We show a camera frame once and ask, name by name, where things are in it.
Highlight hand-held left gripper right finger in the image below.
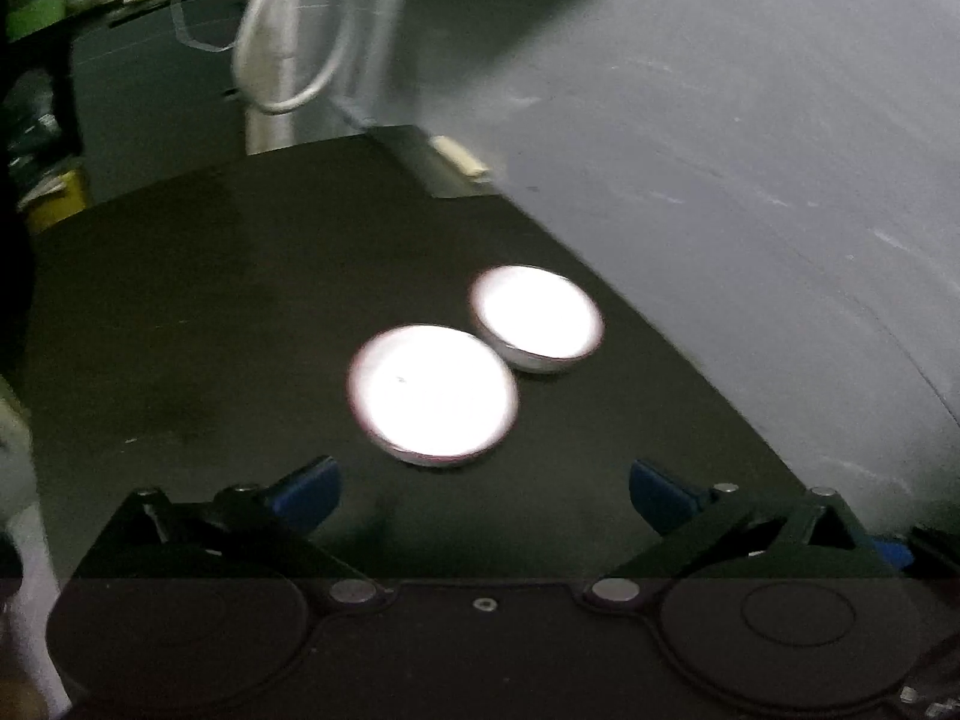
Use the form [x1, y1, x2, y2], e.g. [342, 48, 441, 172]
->
[581, 460, 901, 608]

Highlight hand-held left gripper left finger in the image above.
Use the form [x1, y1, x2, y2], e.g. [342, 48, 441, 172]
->
[75, 456, 391, 608]

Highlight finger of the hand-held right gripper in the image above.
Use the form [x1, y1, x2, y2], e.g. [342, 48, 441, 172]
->
[870, 521, 960, 578]

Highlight white ceramic bowl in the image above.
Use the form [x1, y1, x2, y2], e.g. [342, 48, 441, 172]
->
[469, 265, 605, 376]
[347, 325, 520, 470]

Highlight small cream tube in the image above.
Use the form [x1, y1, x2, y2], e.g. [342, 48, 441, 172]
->
[366, 124, 494, 200]

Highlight yellow plastic container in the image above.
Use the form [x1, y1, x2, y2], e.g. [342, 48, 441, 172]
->
[19, 169, 91, 233]

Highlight black cabinet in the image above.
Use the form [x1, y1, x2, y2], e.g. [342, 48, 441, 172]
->
[67, 0, 252, 203]

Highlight black plastic bag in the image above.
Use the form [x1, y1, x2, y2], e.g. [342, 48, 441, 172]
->
[0, 67, 76, 166]

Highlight white hose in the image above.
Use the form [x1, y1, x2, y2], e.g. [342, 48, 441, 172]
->
[231, 0, 353, 115]

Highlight thin white cable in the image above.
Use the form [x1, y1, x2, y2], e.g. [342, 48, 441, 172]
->
[171, 0, 235, 53]

